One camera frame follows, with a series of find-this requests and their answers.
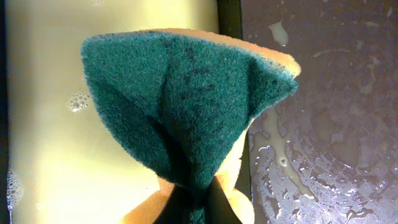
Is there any green and yellow sponge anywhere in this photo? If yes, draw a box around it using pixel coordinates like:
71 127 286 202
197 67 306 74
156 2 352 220
81 29 301 223

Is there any small black tray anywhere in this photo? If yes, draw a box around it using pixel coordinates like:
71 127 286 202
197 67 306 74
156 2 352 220
0 0 252 224

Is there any large dark brown tray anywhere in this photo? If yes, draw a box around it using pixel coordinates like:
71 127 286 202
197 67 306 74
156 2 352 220
241 0 397 223

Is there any yellow foam pad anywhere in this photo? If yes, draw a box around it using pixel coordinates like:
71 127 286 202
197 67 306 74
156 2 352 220
5 0 220 224

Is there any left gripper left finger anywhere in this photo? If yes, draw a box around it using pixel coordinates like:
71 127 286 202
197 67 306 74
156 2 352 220
153 185 190 224

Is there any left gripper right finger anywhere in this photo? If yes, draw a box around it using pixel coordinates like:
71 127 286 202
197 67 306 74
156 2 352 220
205 177 242 224

